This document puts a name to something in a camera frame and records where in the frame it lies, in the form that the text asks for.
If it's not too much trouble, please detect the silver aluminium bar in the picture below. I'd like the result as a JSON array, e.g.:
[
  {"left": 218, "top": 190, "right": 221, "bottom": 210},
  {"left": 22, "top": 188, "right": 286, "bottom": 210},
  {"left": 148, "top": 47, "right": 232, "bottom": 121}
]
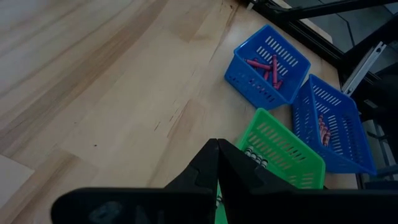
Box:
[{"left": 341, "top": 41, "right": 387, "bottom": 96}]

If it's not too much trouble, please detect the black aluminium table frame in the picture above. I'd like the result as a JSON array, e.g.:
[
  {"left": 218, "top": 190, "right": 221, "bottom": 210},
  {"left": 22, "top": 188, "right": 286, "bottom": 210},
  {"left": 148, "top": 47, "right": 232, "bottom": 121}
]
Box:
[{"left": 239, "top": 0, "right": 398, "bottom": 94}]

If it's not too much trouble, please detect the green plastic basket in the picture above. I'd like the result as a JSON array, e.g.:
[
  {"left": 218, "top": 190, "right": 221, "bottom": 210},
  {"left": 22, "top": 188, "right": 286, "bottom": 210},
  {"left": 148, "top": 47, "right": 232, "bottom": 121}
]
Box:
[{"left": 214, "top": 108, "right": 326, "bottom": 224}]

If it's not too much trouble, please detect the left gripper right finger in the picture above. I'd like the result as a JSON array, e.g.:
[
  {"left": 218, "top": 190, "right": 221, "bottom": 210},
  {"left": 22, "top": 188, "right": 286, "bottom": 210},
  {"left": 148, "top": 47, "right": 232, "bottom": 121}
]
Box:
[{"left": 217, "top": 138, "right": 298, "bottom": 224}]

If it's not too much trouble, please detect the blue plastic basket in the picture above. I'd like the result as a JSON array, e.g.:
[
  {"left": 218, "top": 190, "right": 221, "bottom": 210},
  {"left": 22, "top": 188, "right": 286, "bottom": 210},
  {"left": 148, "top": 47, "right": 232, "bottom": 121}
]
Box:
[
  {"left": 291, "top": 73, "right": 377, "bottom": 175},
  {"left": 224, "top": 24, "right": 312, "bottom": 111}
]

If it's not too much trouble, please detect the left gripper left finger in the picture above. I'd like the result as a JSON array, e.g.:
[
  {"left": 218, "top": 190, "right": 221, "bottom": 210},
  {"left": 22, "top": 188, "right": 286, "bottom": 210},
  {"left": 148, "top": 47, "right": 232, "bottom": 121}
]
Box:
[{"left": 164, "top": 138, "right": 220, "bottom": 224}]

